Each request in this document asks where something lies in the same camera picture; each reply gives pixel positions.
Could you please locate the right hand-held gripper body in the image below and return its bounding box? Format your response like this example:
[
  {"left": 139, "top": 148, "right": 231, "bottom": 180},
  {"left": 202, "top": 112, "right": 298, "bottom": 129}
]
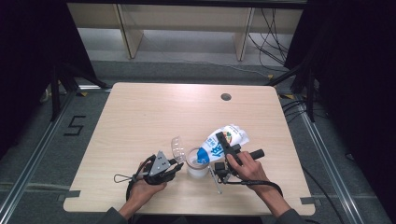
[{"left": 208, "top": 143, "right": 266, "bottom": 195}]

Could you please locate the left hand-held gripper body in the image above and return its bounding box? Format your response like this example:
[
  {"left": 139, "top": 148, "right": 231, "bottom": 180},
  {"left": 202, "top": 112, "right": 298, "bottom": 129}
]
[{"left": 144, "top": 150, "right": 177, "bottom": 186}]

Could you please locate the blue and white bag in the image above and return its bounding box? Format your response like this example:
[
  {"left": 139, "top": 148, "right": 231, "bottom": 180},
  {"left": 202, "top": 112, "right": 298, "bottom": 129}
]
[{"left": 195, "top": 124, "right": 250, "bottom": 166}]

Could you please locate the clear plastic jar with lid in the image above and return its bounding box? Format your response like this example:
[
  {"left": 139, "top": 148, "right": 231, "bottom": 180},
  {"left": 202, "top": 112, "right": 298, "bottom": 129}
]
[{"left": 170, "top": 135, "right": 211, "bottom": 180}]

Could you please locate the person's right hand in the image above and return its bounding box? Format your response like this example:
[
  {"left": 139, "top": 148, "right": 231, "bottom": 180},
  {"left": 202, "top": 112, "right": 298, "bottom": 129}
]
[{"left": 226, "top": 151, "right": 271, "bottom": 191}]

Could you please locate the person's left hand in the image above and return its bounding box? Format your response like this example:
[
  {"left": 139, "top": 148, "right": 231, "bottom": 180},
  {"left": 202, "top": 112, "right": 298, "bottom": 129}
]
[{"left": 129, "top": 161, "right": 168, "bottom": 208}]

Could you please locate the black metal stand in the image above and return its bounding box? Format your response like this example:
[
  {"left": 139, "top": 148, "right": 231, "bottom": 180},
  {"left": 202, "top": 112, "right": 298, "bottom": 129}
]
[
  {"left": 264, "top": 61, "right": 318, "bottom": 123},
  {"left": 49, "top": 61, "right": 112, "bottom": 123}
]

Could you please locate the light wooden shelf unit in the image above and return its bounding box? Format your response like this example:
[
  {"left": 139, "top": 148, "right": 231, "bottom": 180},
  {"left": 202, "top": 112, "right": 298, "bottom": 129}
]
[{"left": 66, "top": 3, "right": 304, "bottom": 62}]

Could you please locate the black curtain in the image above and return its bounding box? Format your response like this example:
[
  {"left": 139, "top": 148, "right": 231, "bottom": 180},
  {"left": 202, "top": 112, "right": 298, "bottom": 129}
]
[
  {"left": 0, "top": 0, "right": 96, "bottom": 158},
  {"left": 283, "top": 0, "right": 396, "bottom": 218}
]

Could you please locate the black left wrist strap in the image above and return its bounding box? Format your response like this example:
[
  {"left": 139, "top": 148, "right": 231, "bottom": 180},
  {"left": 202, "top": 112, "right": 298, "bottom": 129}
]
[{"left": 125, "top": 154, "right": 157, "bottom": 202}]

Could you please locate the black wrist strap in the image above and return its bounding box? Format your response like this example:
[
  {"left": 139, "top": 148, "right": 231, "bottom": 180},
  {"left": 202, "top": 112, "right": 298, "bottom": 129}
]
[
  {"left": 125, "top": 154, "right": 157, "bottom": 202},
  {"left": 222, "top": 179, "right": 284, "bottom": 198}
]

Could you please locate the thin wire loop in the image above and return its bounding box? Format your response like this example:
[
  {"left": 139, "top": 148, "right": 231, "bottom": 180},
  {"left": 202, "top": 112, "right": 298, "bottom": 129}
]
[{"left": 113, "top": 174, "right": 135, "bottom": 185}]

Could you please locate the black right wrist strap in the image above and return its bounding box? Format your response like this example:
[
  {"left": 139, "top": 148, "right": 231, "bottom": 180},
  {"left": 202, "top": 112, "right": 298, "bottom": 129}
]
[{"left": 222, "top": 179, "right": 284, "bottom": 198}]

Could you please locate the black floor cable bundle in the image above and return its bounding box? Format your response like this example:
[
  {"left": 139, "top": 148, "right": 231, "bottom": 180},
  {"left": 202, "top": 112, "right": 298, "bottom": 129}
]
[{"left": 280, "top": 98, "right": 329, "bottom": 124}]

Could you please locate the thin grey floor cable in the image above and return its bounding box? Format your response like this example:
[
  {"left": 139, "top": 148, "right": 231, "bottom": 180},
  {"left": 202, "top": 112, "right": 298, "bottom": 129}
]
[{"left": 183, "top": 60, "right": 273, "bottom": 77}]

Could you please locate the aluminium floor rail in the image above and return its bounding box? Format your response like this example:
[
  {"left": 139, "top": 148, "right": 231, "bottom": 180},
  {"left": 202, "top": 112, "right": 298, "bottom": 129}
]
[
  {"left": 0, "top": 90, "right": 78, "bottom": 220},
  {"left": 298, "top": 92, "right": 366, "bottom": 224}
]

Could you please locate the long black floor cable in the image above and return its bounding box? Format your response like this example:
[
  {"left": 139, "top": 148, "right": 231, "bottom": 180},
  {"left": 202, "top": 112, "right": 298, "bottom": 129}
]
[{"left": 301, "top": 167, "right": 346, "bottom": 224}]

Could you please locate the hanging black cable bundle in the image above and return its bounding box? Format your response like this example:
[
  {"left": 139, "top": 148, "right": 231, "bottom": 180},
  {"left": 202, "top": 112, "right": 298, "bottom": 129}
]
[{"left": 247, "top": 7, "right": 291, "bottom": 68}]

